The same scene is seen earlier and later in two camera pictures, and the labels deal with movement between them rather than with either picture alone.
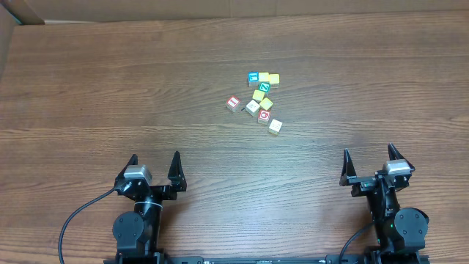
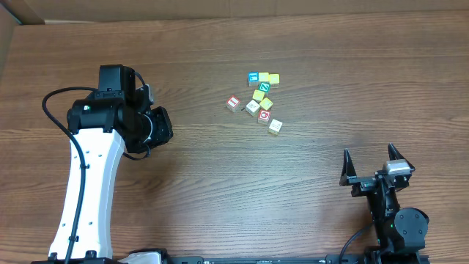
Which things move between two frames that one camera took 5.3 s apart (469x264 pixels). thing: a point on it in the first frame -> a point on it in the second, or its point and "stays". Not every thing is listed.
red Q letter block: x=264 y=116 stays
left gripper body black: x=160 y=192 -> x=160 y=127
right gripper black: x=347 y=175 stays
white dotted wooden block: x=275 y=127 stays
